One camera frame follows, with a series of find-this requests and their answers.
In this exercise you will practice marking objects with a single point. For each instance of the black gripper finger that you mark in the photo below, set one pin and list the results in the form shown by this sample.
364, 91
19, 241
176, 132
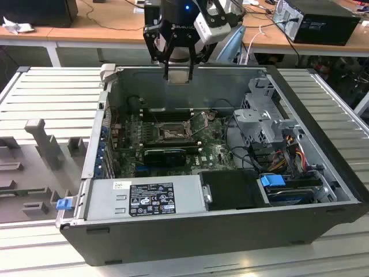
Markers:
191, 52
157, 43

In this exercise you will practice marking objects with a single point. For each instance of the small CPU plate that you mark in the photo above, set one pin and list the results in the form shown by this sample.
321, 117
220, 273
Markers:
178, 77

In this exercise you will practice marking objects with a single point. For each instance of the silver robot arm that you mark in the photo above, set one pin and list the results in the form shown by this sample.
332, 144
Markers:
179, 55

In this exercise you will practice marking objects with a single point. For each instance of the black RAM slot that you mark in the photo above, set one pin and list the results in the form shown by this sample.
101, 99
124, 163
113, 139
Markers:
155, 111
173, 141
170, 117
132, 149

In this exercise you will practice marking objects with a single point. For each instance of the CPU socket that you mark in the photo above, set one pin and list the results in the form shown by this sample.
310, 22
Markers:
173, 130

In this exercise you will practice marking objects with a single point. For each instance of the black disk bay cover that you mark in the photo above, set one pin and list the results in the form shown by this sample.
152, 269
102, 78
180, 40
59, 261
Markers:
230, 190

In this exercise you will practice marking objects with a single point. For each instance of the small black upright box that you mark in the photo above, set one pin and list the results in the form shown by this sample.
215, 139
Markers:
151, 15

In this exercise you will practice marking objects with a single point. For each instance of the pale blue teach pendant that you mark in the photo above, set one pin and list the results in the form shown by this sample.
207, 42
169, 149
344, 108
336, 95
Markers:
234, 47

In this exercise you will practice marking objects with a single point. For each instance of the grey case latch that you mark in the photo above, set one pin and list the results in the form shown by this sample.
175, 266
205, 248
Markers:
107, 72

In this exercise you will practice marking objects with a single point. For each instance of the wooden desk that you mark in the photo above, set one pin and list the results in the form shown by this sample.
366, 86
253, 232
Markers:
95, 31
268, 40

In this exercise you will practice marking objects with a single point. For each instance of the grey metal drive cage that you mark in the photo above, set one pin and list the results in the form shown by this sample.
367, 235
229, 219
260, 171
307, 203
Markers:
253, 115

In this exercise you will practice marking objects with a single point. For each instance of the green motherboard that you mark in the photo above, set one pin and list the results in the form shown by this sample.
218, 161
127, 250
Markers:
213, 150

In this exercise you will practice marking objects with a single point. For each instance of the blue card retainer clip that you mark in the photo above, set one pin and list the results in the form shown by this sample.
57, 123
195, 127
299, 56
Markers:
99, 167
103, 132

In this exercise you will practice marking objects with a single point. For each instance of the black graphics card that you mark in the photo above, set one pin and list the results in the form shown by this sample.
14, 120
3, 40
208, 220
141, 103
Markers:
164, 158

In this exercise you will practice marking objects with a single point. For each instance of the large black box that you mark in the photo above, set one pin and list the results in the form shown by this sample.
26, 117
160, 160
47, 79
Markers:
37, 13

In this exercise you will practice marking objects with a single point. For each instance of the black desktop PC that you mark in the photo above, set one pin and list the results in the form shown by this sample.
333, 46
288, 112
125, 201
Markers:
325, 29

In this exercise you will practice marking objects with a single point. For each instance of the crumpled white paper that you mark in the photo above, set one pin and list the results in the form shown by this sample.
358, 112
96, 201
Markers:
17, 26

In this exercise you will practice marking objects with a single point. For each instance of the silver metal latch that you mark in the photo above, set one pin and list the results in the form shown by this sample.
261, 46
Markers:
207, 194

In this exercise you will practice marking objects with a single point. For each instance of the small white sticker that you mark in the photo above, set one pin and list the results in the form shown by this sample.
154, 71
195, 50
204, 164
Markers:
121, 185

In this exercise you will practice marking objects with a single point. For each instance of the black power supply label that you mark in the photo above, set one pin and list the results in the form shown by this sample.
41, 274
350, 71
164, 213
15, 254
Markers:
151, 199

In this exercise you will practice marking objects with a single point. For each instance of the blue disk carrier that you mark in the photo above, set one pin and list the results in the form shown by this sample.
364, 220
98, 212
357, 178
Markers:
272, 181

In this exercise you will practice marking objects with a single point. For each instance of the silver power supply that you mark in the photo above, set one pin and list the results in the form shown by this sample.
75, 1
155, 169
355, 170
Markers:
101, 202

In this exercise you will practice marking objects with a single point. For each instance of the hard disk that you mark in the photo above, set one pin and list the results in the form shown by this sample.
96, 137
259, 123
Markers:
288, 199

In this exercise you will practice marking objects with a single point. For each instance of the grey parts rack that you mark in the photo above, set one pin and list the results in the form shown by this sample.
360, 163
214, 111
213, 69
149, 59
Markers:
29, 173

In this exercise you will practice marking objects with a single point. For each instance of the blue case latch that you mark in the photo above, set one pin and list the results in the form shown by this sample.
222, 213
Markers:
64, 204

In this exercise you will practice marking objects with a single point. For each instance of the black open PC case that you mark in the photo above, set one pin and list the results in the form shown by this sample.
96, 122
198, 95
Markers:
173, 239

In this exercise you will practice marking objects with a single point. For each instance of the green RAM stick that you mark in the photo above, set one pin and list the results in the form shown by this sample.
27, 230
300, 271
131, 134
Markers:
14, 191

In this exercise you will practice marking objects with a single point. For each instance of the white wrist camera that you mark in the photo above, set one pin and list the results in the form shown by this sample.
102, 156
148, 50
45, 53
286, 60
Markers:
212, 27

